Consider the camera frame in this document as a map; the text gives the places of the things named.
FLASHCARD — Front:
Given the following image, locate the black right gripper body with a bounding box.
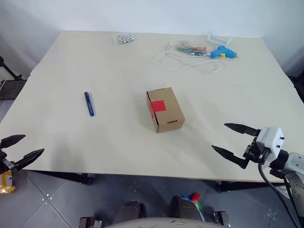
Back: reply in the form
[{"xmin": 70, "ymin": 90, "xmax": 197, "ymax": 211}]
[{"xmin": 242, "ymin": 135, "xmax": 273, "ymax": 165}]

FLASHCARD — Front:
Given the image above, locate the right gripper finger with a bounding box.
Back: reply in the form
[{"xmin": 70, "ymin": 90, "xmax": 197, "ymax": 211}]
[
  {"xmin": 211, "ymin": 145, "xmax": 250, "ymax": 170},
  {"xmin": 224, "ymin": 123, "xmax": 261, "ymax": 138}
]

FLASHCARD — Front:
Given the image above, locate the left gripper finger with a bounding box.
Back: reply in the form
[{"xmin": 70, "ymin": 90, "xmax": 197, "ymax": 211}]
[
  {"xmin": 12, "ymin": 148, "xmax": 45, "ymax": 171},
  {"xmin": 0, "ymin": 134, "xmax": 27, "ymax": 150}
]

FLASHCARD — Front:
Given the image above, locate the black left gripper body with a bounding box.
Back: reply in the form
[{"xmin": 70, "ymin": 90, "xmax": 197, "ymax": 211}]
[{"xmin": 0, "ymin": 147, "xmax": 17, "ymax": 176}]

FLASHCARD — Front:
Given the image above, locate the brown cardboard box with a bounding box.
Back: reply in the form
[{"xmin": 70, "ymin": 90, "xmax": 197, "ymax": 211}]
[{"xmin": 145, "ymin": 86, "xmax": 186, "ymax": 134}]

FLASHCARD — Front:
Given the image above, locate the blue pen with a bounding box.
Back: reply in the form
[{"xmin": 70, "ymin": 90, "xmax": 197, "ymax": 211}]
[{"xmin": 84, "ymin": 91, "xmax": 96, "ymax": 117}]

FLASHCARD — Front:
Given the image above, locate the yellow and white package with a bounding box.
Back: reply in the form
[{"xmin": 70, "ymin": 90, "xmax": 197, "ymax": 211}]
[{"xmin": 0, "ymin": 171, "xmax": 16, "ymax": 194}]

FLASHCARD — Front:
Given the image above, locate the dark floor mat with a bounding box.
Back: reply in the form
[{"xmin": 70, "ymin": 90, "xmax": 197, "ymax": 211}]
[{"xmin": 0, "ymin": 80, "xmax": 27, "ymax": 101}]

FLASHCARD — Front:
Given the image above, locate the colourful feather toy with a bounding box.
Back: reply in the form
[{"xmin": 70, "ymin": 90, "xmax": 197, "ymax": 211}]
[{"xmin": 181, "ymin": 192, "xmax": 205, "ymax": 222}]

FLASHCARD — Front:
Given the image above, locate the small dark metal block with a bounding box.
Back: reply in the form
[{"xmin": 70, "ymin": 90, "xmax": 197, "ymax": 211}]
[
  {"xmin": 79, "ymin": 216, "xmax": 103, "ymax": 228},
  {"xmin": 213, "ymin": 210, "xmax": 230, "ymax": 228}
]

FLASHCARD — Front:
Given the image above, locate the black tripod stand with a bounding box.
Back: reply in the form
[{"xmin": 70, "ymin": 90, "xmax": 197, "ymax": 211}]
[{"xmin": 0, "ymin": 55, "xmax": 24, "ymax": 81}]

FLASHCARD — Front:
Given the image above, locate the blue hot glue gun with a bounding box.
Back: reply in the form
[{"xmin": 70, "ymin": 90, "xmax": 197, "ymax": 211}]
[{"xmin": 209, "ymin": 45, "xmax": 239, "ymax": 59}]

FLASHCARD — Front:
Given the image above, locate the red tape patch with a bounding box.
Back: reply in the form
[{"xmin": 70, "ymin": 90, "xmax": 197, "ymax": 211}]
[{"xmin": 151, "ymin": 100, "xmax": 167, "ymax": 119}]

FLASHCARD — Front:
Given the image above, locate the clear bag of colourful tools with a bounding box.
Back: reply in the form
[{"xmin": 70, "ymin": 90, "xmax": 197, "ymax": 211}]
[{"xmin": 174, "ymin": 42, "xmax": 211, "ymax": 58}]

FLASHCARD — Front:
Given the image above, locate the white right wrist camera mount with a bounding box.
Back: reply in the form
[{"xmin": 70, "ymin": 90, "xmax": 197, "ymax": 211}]
[{"xmin": 256, "ymin": 126, "xmax": 285, "ymax": 158}]

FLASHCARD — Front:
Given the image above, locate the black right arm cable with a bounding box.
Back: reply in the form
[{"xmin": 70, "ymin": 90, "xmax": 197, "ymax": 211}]
[{"xmin": 257, "ymin": 163, "xmax": 300, "ymax": 228}]

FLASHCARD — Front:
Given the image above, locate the white power cable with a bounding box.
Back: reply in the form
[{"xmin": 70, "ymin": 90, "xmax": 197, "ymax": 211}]
[{"xmin": 152, "ymin": 39, "xmax": 225, "ymax": 74}]

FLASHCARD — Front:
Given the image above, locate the white wire rack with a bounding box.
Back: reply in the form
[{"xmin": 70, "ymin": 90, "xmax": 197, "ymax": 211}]
[{"xmin": 205, "ymin": 31, "xmax": 233, "ymax": 46}]

